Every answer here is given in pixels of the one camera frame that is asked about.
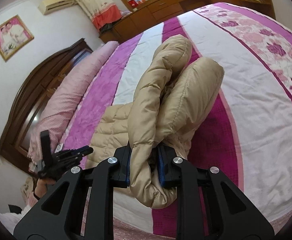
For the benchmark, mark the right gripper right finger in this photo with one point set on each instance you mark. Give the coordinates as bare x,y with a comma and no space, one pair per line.
210,205

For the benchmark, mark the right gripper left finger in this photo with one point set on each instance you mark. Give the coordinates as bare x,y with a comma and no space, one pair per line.
80,204

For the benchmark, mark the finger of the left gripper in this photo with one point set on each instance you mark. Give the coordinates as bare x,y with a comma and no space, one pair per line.
73,157
73,152

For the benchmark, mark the beige puffer jacket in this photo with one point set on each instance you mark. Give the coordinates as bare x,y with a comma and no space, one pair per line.
172,99

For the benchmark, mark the person left hand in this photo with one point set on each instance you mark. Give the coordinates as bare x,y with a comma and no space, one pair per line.
42,187

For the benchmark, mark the dark wooden headboard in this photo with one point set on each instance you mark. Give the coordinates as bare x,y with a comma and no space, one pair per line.
31,100

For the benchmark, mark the pink rolled quilt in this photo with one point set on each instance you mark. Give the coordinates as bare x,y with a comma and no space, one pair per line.
64,101

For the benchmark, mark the pink purple floral bedspread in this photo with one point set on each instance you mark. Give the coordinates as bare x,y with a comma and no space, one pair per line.
248,133

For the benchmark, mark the framed wedding photo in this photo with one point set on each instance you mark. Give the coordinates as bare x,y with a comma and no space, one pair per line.
14,34

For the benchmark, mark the floral pink orange curtain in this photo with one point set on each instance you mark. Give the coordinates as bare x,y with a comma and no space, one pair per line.
100,12

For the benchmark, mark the red box on desk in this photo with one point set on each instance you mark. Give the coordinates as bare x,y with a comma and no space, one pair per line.
133,4

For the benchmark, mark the long wooden desk cabinet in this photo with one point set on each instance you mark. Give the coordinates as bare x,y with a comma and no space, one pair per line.
153,12

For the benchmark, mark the white wall air conditioner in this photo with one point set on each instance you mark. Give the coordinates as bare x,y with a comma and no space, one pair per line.
48,6

